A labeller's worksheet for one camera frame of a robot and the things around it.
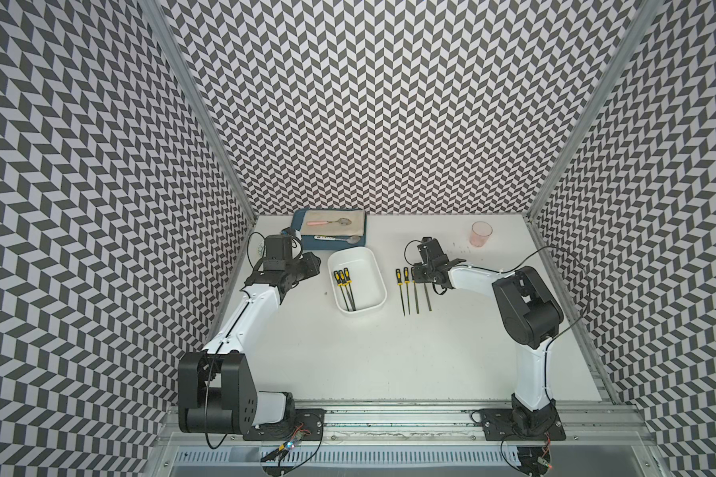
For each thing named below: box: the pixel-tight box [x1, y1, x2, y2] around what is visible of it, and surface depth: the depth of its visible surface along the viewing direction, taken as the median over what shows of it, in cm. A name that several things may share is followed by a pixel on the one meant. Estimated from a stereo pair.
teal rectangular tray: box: [290, 208, 367, 251], surface depth 117 cm
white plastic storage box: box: [327, 246, 388, 316], surface depth 101 cm
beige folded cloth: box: [300, 209, 365, 237], surface depth 119 cm
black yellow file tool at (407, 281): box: [403, 266, 411, 316], surface depth 103 cm
